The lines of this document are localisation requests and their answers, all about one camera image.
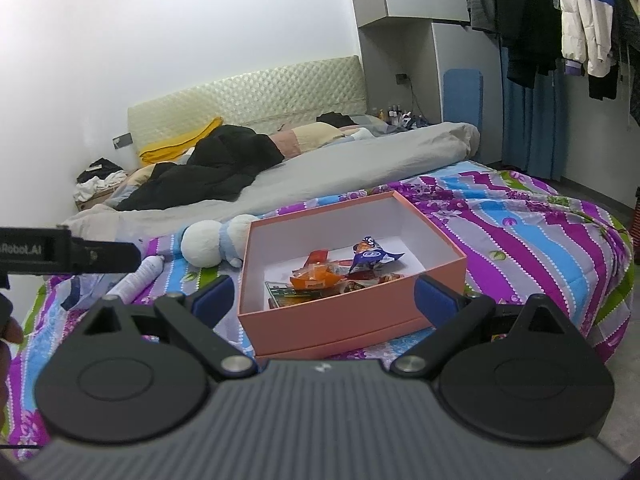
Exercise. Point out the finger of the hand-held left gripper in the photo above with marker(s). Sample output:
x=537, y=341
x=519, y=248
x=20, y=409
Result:
x=110, y=257

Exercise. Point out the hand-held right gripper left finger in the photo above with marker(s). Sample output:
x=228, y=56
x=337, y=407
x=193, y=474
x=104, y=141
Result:
x=215, y=296

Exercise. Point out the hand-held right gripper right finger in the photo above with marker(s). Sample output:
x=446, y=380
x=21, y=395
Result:
x=432, y=296

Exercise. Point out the pile of snack packets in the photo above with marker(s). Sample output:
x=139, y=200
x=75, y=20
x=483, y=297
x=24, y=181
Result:
x=372, y=282

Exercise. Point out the blue white snack packet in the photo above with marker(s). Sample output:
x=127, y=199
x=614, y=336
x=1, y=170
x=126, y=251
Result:
x=372, y=257

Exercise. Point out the pink cardboard box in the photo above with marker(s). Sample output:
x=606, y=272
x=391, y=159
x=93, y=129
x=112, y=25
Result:
x=350, y=325

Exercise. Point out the orange snack packet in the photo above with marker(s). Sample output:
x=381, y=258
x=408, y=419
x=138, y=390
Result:
x=320, y=277

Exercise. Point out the person's left hand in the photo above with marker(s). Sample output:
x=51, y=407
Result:
x=10, y=332

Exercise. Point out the white spray bottle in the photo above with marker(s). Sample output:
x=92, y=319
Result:
x=145, y=272

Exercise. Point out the light blue cloth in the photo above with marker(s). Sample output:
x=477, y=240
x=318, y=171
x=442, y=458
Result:
x=87, y=292

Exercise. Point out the white blue plush toy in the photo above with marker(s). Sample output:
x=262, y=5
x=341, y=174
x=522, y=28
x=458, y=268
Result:
x=200, y=242

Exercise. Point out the heap of white black clothes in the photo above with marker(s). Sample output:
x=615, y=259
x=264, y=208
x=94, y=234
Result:
x=100, y=182

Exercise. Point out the purple blue patterned bedsheet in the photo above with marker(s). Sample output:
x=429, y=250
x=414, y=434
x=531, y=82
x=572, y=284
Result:
x=525, y=220

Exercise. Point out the yellow pillow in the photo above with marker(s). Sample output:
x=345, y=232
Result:
x=170, y=150

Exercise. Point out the black coat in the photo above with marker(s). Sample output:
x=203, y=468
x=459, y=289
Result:
x=215, y=170

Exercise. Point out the grey duvet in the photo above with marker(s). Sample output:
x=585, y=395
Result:
x=350, y=165

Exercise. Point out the pink pillow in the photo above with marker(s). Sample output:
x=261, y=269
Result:
x=284, y=144

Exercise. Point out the row of small bottles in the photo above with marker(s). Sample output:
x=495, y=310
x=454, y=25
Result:
x=395, y=116

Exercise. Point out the beige pillow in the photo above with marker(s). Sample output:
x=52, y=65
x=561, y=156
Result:
x=315, y=135

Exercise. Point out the blue curtain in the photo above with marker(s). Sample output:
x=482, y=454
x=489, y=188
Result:
x=530, y=125

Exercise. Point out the small black garment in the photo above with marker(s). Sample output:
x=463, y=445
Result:
x=335, y=119

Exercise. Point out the blue board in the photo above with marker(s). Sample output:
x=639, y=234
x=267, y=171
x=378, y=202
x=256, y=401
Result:
x=462, y=95

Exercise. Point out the cream padded headboard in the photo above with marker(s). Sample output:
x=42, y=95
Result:
x=250, y=90

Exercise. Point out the red bag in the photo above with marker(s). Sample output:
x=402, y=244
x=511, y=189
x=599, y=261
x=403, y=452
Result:
x=635, y=230

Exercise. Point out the black hanging jacket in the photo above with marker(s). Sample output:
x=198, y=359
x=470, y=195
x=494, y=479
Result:
x=525, y=20

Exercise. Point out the white puffer jacket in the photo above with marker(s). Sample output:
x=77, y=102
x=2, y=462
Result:
x=575, y=10

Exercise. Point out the grey wall plate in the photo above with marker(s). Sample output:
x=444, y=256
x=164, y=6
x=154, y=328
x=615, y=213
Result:
x=124, y=140

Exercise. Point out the black wall socket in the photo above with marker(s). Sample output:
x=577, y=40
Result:
x=402, y=78

